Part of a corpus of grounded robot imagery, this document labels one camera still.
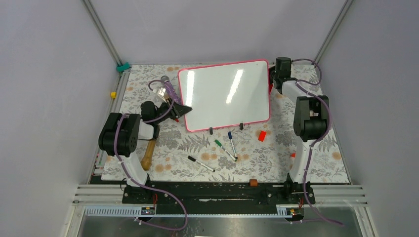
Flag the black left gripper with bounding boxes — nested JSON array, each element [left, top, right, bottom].
[[153, 97, 191, 124]]

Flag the pink framed whiteboard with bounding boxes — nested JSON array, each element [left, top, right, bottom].
[[177, 60, 270, 132]]

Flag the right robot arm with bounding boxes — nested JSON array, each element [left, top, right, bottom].
[[269, 57, 331, 203]]

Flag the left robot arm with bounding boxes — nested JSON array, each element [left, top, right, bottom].
[[98, 99, 193, 203]]

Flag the purple glitter microphone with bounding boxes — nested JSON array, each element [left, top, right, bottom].
[[161, 75, 181, 104]]

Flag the black capped marker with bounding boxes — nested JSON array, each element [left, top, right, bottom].
[[188, 156, 215, 172]]

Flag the green capped marker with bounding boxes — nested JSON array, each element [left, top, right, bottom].
[[215, 139, 237, 161]]

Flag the blue capped marker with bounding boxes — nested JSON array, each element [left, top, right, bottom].
[[228, 131, 237, 158]]

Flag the wooden rolling pin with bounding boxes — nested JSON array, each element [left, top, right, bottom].
[[140, 140, 157, 171]]

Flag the teal corner clamp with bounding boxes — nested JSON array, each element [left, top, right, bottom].
[[116, 62, 131, 73]]

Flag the small orange red block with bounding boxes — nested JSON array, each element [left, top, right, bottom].
[[258, 131, 267, 142]]

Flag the brown small cube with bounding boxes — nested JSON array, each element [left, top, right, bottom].
[[249, 179, 258, 187]]

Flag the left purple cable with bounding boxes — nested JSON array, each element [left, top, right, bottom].
[[113, 79, 189, 232]]

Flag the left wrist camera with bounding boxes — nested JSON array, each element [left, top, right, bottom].
[[157, 87, 170, 101]]

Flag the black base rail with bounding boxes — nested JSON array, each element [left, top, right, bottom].
[[122, 181, 316, 215]]

